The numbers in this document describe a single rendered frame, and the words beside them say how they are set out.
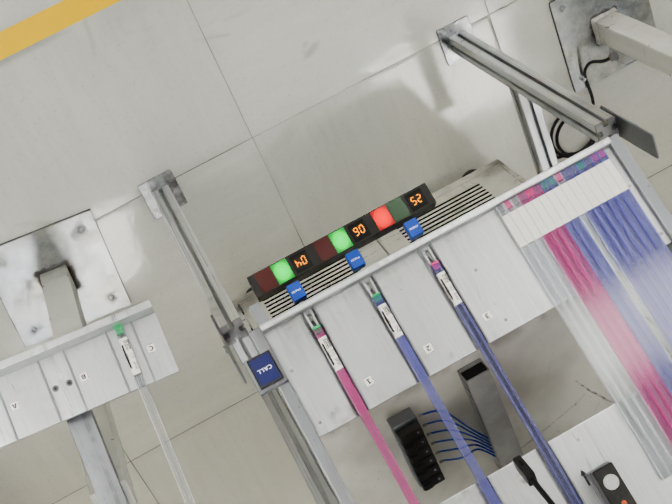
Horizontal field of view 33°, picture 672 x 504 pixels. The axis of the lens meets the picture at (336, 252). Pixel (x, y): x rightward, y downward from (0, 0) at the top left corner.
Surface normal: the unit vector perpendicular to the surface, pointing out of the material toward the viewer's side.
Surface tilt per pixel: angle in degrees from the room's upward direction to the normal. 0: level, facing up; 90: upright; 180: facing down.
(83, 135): 0
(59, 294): 90
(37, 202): 0
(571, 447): 44
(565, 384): 0
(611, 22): 90
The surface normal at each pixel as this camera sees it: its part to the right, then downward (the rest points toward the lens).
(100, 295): 0.32, 0.41
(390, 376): -0.02, -0.25
